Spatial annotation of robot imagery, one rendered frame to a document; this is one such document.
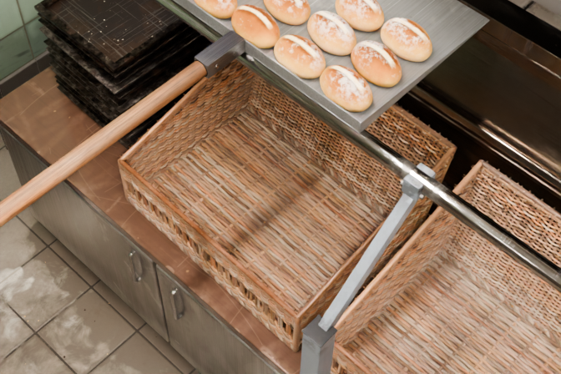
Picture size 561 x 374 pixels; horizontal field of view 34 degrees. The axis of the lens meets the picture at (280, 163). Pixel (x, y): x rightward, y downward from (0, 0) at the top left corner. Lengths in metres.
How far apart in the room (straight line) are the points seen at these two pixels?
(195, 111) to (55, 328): 0.86
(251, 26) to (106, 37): 0.57
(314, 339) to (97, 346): 1.18
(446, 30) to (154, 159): 0.78
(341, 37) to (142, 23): 0.66
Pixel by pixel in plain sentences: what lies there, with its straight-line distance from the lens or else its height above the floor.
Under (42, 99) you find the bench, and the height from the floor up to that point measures 0.58.
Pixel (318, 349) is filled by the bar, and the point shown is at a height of 0.94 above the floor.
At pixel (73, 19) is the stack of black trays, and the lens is 2.11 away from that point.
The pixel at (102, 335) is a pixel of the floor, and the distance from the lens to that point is 2.62.
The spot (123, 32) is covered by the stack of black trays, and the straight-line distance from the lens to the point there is 2.07.
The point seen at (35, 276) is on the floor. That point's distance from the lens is 2.75.
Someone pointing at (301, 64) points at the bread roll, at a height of 1.21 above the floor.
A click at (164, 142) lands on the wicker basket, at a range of 2.08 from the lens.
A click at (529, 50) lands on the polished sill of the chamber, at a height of 1.16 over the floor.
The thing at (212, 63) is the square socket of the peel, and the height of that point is 1.21.
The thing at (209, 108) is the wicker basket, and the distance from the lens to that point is 2.13.
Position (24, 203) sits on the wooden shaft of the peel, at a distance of 1.40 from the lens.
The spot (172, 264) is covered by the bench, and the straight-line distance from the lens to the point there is 2.03.
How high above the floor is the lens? 2.32
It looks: 53 degrees down
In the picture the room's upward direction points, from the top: 1 degrees clockwise
